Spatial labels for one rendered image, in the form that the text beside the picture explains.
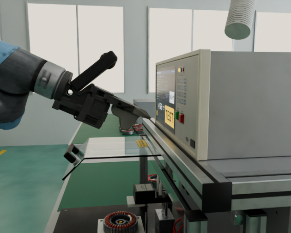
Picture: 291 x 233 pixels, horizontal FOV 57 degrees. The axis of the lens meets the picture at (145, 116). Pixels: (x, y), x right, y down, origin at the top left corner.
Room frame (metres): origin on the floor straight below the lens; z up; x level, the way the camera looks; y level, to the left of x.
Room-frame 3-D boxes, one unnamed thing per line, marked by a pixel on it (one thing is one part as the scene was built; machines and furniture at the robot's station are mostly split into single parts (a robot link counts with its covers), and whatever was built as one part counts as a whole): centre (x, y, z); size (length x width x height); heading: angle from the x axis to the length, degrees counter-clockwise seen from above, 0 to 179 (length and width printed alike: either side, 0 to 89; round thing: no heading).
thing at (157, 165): (0.71, -0.04, 1.03); 0.62 x 0.01 x 0.03; 8
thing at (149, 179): (1.27, -0.05, 0.77); 0.11 x 0.11 x 0.04
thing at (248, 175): (0.74, -0.25, 1.09); 0.68 x 0.44 x 0.05; 8
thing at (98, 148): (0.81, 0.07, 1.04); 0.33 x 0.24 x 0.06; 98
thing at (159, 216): (0.84, -0.06, 0.80); 0.08 x 0.05 x 0.06; 8
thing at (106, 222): (0.82, 0.08, 0.80); 0.11 x 0.11 x 0.04
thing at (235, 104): (0.73, -0.26, 1.22); 0.44 x 0.39 x 0.20; 8
